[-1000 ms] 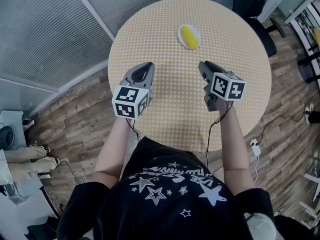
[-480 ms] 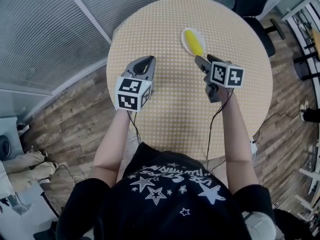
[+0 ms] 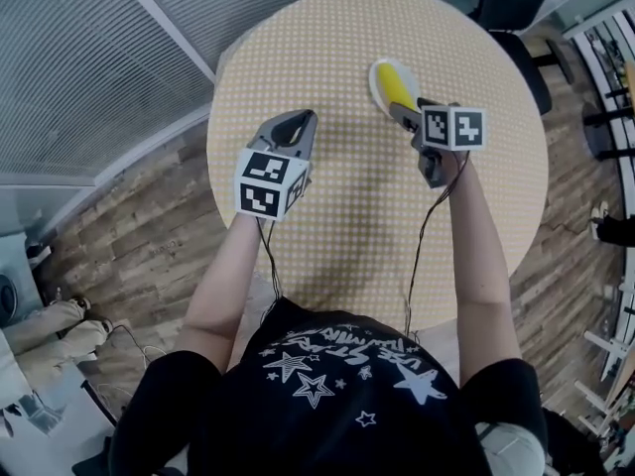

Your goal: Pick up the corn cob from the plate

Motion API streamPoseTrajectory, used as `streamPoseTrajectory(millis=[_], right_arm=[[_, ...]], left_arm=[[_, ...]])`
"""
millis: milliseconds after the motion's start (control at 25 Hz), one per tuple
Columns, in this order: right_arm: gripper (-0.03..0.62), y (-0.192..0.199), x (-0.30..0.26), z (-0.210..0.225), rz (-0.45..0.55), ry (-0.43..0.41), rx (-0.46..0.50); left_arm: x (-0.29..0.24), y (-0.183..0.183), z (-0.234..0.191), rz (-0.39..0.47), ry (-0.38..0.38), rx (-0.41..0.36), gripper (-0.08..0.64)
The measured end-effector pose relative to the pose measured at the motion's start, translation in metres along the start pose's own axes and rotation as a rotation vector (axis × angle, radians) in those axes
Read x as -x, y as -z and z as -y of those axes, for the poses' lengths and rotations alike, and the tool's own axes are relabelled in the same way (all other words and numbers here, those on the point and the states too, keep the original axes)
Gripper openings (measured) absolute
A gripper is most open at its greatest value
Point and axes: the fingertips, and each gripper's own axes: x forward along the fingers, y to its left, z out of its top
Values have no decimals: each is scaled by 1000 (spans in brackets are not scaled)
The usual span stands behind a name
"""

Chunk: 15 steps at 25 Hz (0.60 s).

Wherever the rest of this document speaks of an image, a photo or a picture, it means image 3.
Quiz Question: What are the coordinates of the black office chair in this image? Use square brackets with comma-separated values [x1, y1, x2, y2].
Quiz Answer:
[487, 29, 553, 116]

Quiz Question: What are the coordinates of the person's left forearm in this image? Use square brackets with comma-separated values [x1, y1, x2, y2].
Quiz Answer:
[174, 210, 263, 372]

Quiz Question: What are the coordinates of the white metal frame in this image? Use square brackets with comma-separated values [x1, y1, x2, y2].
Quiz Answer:
[573, 275, 635, 438]

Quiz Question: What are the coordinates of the person's right forearm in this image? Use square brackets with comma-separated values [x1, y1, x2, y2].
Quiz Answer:
[444, 150, 523, 390]

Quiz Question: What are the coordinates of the thin floor cable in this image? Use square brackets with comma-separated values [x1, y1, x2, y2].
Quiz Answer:
[93, 322, 168, 418]

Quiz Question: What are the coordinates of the yellow dotted tablecloth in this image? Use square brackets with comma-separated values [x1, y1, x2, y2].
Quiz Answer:
[205, 0, 550, 337]

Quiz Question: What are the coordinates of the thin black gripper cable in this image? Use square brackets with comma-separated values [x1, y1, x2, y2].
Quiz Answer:
[254, 215, 285, 319]
[403, 150, 471, 339]

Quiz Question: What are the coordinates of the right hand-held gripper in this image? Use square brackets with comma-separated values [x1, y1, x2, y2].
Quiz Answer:
[388, 96, 487, 189]

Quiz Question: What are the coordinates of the white shelf rack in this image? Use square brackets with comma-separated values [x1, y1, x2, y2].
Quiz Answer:
[562, 6, 635, 164]

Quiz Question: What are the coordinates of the black star print t-shirt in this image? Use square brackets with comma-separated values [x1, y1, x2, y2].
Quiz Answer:
[107, 297, 553, 476]

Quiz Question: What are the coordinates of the white plate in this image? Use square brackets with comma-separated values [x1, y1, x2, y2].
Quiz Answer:
[367, 57, 420, 121]

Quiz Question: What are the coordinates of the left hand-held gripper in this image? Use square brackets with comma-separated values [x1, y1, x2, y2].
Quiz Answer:
[233, 109, 319, 223]

